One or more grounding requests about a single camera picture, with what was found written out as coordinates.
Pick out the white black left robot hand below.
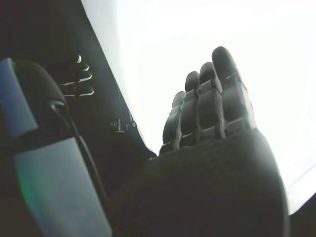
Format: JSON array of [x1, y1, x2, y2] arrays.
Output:
[[0, 46, 291, 237]]

